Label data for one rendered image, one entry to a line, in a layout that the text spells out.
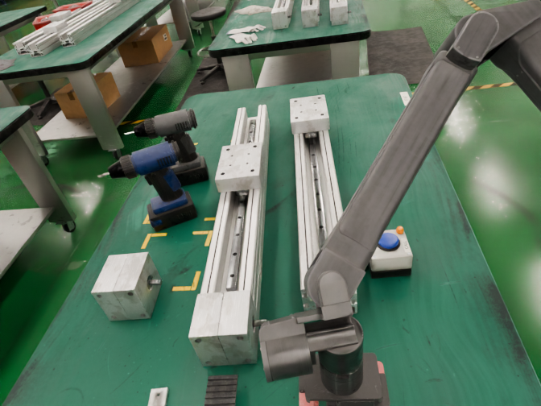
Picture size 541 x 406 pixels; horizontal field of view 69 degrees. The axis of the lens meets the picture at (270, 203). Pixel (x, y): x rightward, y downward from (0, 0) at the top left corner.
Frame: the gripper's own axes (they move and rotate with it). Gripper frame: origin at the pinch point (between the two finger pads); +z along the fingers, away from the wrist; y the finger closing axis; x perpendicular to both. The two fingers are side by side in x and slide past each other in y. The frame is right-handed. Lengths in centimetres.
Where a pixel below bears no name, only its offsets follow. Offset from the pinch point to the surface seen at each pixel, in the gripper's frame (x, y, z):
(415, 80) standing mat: -299, -83, 79
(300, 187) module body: -48.3, 6.0, -5.8
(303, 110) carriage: -81, 5, -10
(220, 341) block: -8.1, 19.5, -4.8
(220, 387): -2.6, 19.7, -0.5
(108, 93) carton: -277, 174, 52
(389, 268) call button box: -26.2, -11.3, -0.4
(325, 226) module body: -36.8, 0.7, -3.1
